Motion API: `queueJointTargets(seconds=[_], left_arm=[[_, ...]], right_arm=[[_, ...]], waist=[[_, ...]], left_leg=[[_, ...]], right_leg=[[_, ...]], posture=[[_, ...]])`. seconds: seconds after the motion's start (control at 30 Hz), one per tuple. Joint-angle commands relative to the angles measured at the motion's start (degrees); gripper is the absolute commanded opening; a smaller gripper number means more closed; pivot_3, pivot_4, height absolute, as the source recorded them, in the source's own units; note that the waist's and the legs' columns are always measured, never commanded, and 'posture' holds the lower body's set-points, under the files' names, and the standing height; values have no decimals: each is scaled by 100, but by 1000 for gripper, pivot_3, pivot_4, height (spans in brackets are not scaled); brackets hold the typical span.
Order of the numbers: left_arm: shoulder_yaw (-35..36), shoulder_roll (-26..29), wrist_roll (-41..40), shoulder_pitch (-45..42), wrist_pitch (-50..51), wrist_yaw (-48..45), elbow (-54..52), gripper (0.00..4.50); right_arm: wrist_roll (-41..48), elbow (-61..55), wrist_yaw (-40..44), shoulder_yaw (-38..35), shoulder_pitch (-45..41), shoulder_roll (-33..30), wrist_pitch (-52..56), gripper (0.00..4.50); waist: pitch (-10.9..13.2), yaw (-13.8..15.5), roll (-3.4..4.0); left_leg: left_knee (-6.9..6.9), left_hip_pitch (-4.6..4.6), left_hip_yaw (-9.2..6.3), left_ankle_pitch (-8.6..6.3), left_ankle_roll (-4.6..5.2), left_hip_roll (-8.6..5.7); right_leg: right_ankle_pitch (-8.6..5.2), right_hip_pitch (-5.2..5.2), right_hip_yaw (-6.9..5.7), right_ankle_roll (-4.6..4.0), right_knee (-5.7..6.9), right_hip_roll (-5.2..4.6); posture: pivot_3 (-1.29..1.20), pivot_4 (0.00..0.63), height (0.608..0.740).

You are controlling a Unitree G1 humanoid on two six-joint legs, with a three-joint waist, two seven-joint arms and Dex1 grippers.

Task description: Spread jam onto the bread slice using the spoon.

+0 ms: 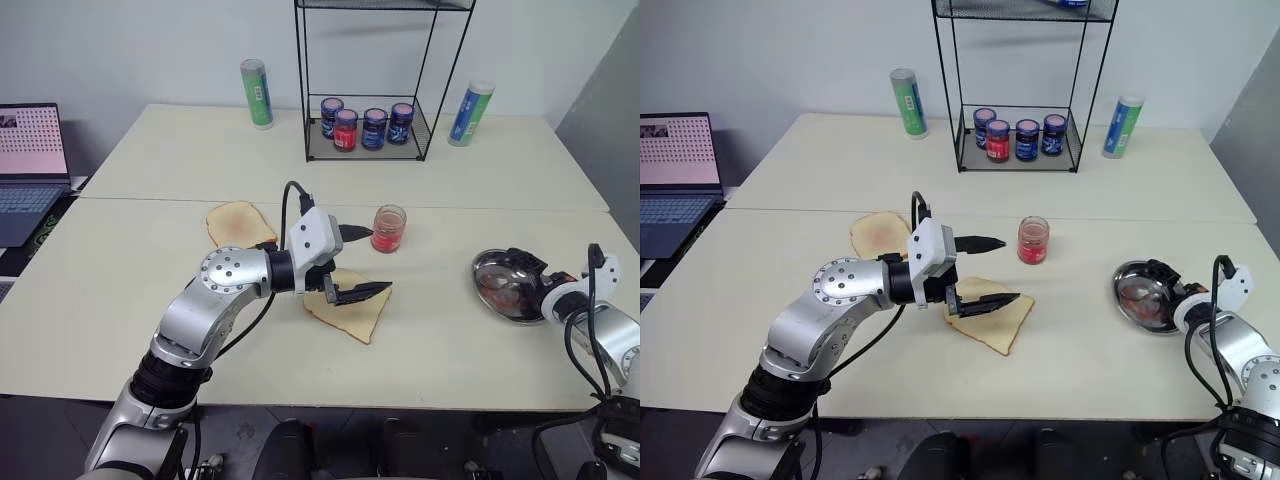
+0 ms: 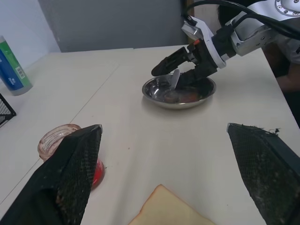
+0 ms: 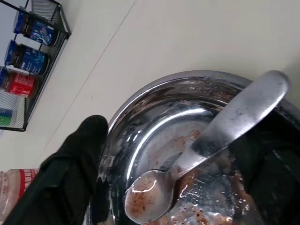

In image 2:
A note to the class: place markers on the round steel bowl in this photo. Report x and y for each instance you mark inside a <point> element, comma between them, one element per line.
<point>154,93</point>

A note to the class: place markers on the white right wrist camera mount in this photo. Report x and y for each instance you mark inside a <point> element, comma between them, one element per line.
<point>206,32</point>

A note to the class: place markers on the blue green cylindrical canister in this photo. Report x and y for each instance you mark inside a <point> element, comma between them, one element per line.
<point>14,68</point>

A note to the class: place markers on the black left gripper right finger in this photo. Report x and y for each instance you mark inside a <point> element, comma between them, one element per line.
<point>269,173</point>

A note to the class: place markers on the white bread slice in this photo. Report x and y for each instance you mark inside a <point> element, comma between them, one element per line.
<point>168,208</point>

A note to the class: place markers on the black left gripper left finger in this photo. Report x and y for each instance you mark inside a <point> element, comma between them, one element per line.
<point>54,178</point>

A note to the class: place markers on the grey partition panel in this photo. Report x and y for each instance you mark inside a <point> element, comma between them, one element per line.
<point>112,23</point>

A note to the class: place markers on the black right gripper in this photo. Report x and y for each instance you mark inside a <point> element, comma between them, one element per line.
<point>202,61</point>

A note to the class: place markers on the glass jam jar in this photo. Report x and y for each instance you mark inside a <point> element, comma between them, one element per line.
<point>50,140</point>

